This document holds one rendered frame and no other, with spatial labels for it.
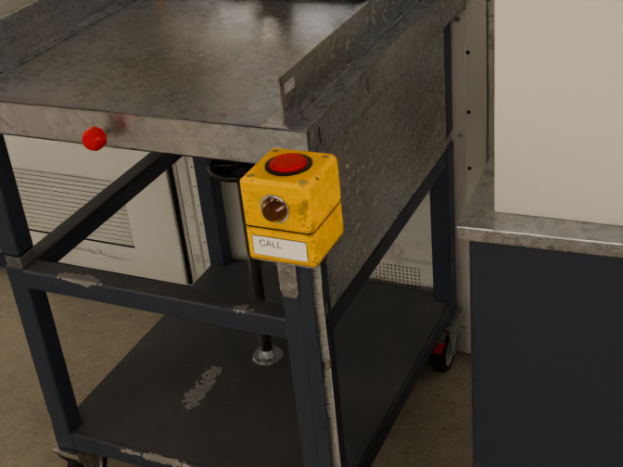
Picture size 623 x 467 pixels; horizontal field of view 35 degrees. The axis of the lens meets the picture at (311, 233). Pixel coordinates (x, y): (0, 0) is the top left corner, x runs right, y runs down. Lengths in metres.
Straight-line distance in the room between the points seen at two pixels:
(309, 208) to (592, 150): 0.35
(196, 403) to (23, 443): 0.45
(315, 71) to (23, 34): 0.56
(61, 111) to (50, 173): 1.08
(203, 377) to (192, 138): 0.73
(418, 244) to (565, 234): 0.94
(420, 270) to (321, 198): 1.12
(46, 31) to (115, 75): 0.24
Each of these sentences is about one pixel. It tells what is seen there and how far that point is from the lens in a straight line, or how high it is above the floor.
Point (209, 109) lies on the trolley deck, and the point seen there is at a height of 0.85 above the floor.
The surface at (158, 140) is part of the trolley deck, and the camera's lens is 1.37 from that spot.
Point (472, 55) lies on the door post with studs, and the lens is 1.88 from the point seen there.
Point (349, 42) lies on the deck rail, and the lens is 1.43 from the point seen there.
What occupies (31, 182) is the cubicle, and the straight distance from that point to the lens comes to 2.57.
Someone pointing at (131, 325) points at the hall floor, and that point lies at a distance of 2.45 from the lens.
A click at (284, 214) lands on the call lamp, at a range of 1.01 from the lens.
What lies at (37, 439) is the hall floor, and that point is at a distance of 2.19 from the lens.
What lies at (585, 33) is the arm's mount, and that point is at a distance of 1.12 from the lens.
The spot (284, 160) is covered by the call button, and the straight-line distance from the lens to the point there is 1.04.
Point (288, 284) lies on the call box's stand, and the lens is 1.10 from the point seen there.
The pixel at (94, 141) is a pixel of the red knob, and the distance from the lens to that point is 1.37.
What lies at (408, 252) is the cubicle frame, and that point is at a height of 0.24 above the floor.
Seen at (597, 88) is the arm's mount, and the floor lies 0.92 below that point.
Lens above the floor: 1.36
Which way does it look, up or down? 30 degrees down
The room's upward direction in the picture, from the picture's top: 6 degrees counter-clockwise
